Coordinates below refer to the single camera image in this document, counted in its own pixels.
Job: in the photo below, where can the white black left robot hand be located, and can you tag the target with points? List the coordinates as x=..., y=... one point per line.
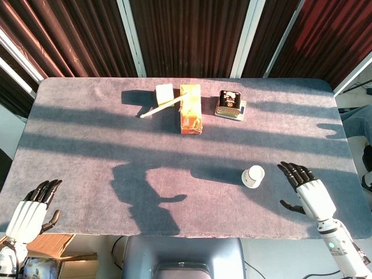
x=26, y=215

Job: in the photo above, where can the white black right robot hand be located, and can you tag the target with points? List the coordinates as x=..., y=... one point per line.
x=315, y=200

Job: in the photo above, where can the white paper cup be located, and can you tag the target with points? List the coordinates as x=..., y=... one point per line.
x=253, y=176

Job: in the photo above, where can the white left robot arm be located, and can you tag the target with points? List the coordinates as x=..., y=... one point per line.
x=10, y=257

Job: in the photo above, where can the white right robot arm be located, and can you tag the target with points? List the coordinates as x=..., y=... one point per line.
x=343, y=250

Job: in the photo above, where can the brown cardboard box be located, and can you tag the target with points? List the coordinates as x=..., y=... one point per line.
x=67, y=250

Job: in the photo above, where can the printed white bag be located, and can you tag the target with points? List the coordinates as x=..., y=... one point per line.
x=40, y=268

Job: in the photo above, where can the blue fabric bundle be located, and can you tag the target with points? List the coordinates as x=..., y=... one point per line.
x=357, y=120

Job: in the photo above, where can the grey-blue table cloth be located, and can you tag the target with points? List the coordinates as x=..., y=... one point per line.
x=116, y=162

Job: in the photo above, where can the silver digital scale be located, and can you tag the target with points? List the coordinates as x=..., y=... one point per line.
x=232, y=117

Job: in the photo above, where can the blue-grey robot torso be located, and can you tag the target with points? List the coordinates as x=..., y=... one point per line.
x=183, y=258

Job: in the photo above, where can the orange cardboard carton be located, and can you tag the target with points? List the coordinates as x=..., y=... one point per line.
x=191, y=116

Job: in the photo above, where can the dark brown curtain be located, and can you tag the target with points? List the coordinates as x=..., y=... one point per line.
x=72, y=35
x=189, y=37
x=270, y=35
x=334, y=37

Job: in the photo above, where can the wooden drumstick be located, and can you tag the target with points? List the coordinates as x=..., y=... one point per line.
x=158, y=109

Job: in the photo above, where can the pale yellow foam cube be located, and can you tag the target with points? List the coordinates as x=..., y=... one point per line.
x=164, y=93

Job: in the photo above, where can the white frame post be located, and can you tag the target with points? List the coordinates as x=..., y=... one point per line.
x=248, y=37
x=353, y=75
x=130, y=37
x=286, y=35
x=20, y=65

